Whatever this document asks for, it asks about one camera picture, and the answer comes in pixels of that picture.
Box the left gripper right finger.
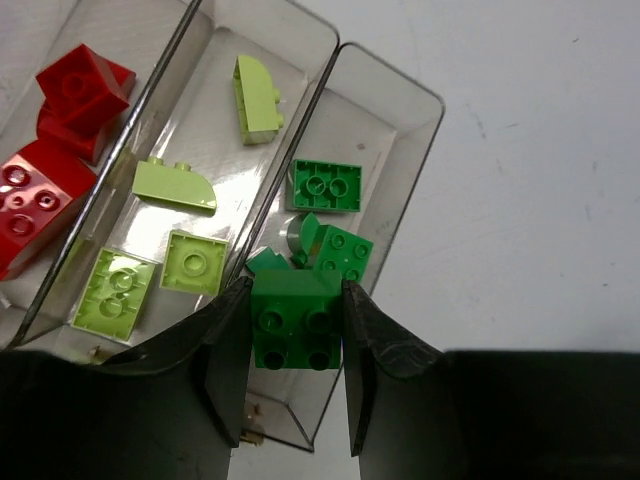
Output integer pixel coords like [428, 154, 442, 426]
[342, 281, 639, 479]

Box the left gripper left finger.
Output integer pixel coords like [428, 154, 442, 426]
[1, 277, 252, 479]

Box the small lime lego brick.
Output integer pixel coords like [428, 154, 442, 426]
[160, 230, 229, 297]

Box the green lego brick bottom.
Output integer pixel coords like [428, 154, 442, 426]
[251, 269, 343, 371]

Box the green lego from stack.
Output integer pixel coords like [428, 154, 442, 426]
[306, 225, 374, 282]

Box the lime curved lego brick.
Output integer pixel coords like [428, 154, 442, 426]
[132, 157, 217, 216]

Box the red L lego stack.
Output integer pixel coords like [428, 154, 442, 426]
[1, 44, 137, 281]

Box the lime lego from stack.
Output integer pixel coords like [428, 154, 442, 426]
[232, 54, 284, 145]

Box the small green square lego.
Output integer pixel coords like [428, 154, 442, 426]
[245, 247, 291, 274]

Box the green sloped lego brick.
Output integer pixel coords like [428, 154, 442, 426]
[286, 212, 320, 268]

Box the middle clear plastic bin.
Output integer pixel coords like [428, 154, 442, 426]
[1, 1, 339, 363]

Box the clear plastic bin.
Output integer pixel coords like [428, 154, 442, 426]
[246, 43, 445, 452]
[1, 1, 339, 363]
[1, 1, 212, 350]

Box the near clear plastic bin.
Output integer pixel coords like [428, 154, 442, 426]
[246, 43, 445, 452]

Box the far clear plastic bin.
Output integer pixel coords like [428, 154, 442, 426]
[1, 1, 212, 350]

